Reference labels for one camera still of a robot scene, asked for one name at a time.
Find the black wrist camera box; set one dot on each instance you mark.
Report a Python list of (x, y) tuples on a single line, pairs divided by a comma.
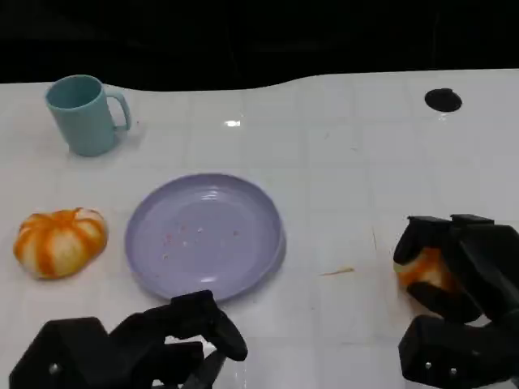
[(450, 352), (61, 356)]

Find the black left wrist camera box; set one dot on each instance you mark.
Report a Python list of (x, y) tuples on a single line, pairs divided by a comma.
[(61, 356)]

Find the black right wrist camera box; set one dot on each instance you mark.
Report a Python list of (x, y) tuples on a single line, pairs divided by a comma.
[(450, 352)]

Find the pale green mug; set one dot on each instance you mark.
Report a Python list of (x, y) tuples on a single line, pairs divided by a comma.
[(83, 117)]

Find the black round table grommet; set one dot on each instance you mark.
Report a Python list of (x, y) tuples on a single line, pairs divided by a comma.
[(443, 100)]

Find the orange white toy bread roll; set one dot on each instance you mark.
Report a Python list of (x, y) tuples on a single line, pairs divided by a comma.
[(58, 243), (430, 269)]

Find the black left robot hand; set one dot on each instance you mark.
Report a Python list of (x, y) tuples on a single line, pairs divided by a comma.
[(178, 328)]

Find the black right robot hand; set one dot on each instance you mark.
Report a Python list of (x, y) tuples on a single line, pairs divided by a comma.
[(486, 263)]

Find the lilac plate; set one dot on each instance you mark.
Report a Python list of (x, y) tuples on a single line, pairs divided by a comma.
[(202, 237)]

